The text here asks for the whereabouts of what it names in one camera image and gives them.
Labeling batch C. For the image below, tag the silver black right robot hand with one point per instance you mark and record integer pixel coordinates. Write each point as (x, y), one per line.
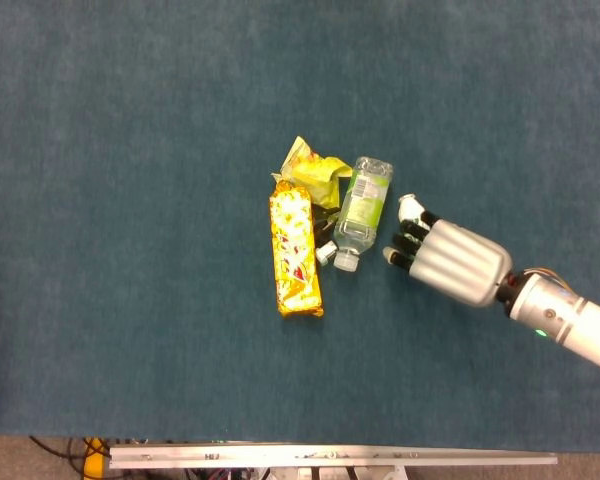
(460, 265)

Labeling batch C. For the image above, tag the clear green-label water bottle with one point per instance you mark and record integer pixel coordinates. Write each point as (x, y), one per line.
(362, 205)

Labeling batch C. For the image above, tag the black binder clip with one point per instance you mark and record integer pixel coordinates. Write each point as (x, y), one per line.
(326, 221)

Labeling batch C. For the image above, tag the gold foil biscuit package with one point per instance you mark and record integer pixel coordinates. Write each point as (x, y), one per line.
(295, 250)

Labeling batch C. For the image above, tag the yellow-green snack bag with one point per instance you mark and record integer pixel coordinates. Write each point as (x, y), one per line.
(315, 172)

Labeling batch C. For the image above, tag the blue carpet table cloth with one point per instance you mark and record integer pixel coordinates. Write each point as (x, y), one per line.
(130, 200)

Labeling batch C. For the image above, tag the yellow power strip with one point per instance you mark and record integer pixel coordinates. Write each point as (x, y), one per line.
(95, 460)

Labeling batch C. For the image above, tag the aluminium frame rail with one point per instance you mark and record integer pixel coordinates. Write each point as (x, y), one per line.
(330, 456)

